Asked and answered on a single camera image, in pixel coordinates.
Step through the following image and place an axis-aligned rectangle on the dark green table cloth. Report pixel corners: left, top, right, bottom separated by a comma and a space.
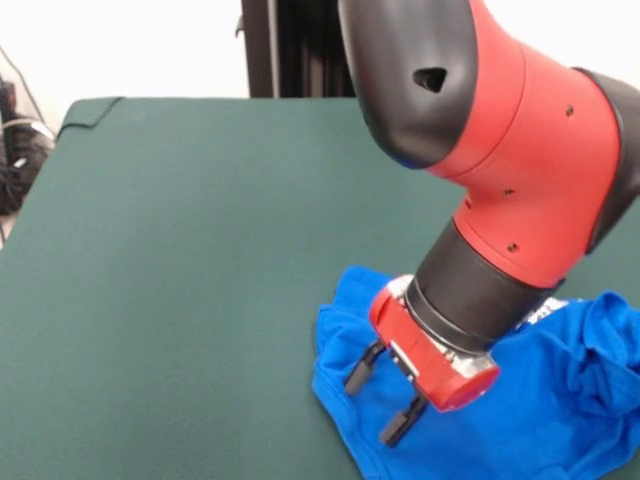
0, 96, 640, 480

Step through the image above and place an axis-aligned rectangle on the dark grey floor stand base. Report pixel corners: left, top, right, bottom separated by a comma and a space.
0, 77, 56, 216

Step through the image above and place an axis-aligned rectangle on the blue printed T-shirt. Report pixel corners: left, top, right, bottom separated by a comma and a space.
310, 264, 640, 480

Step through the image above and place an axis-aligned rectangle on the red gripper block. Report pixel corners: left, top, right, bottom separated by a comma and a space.
343, 274, 501, 448

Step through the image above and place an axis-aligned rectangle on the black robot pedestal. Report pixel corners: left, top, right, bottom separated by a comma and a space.
234, 0, 359, 99

